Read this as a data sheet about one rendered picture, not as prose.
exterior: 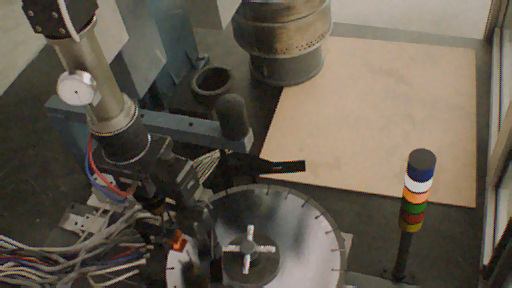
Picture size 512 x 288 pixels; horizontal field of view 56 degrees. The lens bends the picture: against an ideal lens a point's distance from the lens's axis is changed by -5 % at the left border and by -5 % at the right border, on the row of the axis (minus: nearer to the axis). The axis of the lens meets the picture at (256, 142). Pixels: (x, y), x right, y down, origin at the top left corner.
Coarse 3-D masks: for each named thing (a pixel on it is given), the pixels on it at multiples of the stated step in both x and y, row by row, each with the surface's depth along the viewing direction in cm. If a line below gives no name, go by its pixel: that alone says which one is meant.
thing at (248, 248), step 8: (248, 232) 92; (248, 240) 91; (224, 248) 91; (232, 248) 91; (240, 248) 90; (248, 248) 90; (256, 248) 90; (264, 248) 90; (272, 248) 90; (248, 256) 89; (248, 264) 88
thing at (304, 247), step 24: (240, 192) 105; (264, 192) 104; (216, 216) 101; (240, 216) 101; (264, 216) 100; (288, 216) 99; (312, 216) 99; (192, 240) 99; (288, 240) 96; (312, 240) 95; (336, 240) 94; (168, 264) 96; (192, 264) 95; (216, 264) 94; (288, 264) 92; (312, 264) 92; (336, 264) 91
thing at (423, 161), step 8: (416, 152) 79; (424, 152) 79; (432, 152) 79; (408, 160) 79; (416, 160) 78; (424, 160) 78; (432, 160) 78; (408, 168) 80; (416, 168) 77; (424, 168) 77; (432, 168) 77; (408, 176) 80; (416, 176) 79; (424, 176) 78
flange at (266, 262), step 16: (240, 240) 96; (256, 240) 95; (272, 240) 95; (224, 256) 94; (240, 256) 92; (256, 256) 92; (272, 256) 93; (240, 272) 91; (256, 272) 91; (272, 272) 91
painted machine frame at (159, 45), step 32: (128, 0) 78; (160, 0) 136; (192, 0) 92; (224, 0) 93; (128, 32) 80; (160, 32) 139; (192, 32) 158; (128, 64) 81; (160, 64) 91; (192, 64) 159; (128, 96) 87; (160, 96) 146; (224, 96) 99; (64, 128) 120; (160, 128) 107; (192, 128) 105; (224, 128) 99; (224, 160) 113
